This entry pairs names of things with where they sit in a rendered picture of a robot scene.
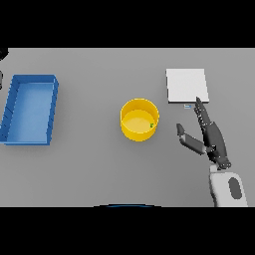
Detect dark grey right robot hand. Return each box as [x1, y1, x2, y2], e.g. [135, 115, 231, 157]
[175, 96, 232, 171]

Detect pale square measuring scale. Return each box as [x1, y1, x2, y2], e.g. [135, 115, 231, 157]
[165, 68, 210, 110]

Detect yellow round bowl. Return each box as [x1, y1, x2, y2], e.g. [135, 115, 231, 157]
[120, 98, 160, 142]

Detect blue rectangular tray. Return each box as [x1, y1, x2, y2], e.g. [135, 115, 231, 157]
[0, 74, 60, 146]

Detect thin dark blue arc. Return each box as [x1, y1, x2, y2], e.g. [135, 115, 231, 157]
[94, 203, 162, 208]

